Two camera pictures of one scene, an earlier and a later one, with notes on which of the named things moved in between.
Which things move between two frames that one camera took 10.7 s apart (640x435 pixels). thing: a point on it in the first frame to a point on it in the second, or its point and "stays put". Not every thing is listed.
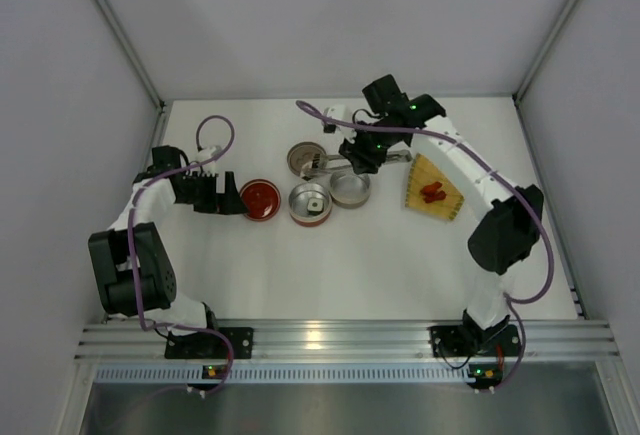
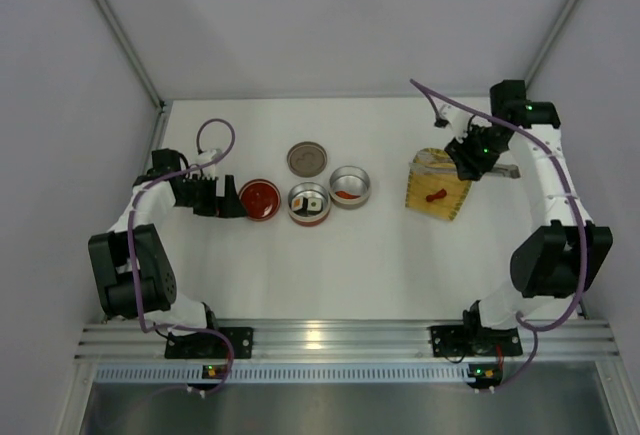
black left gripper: (209, 192) stays put
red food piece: (429, 197) stays put
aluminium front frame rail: (534, 340) stays put
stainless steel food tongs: (332, 161) to (448, 166)
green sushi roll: (315, 205) stays put
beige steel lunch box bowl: (348, 190) stays put
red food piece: (432, 192) to (346, 195)
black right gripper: (365, 153) to (470, 156)
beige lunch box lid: (301, 153) stays put
